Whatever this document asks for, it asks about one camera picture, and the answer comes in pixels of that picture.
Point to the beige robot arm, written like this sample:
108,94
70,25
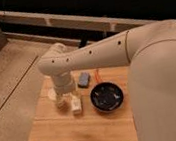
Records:
149,52

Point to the black frying pan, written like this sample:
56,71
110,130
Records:
106,96

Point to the wooden table board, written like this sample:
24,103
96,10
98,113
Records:
53,124

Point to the small tan cup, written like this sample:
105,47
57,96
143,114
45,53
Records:
61,102

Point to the white tube bottle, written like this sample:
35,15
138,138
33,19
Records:
76,105

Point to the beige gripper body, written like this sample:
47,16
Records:
64,83

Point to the white shelf rail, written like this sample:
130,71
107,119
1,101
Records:
93,15

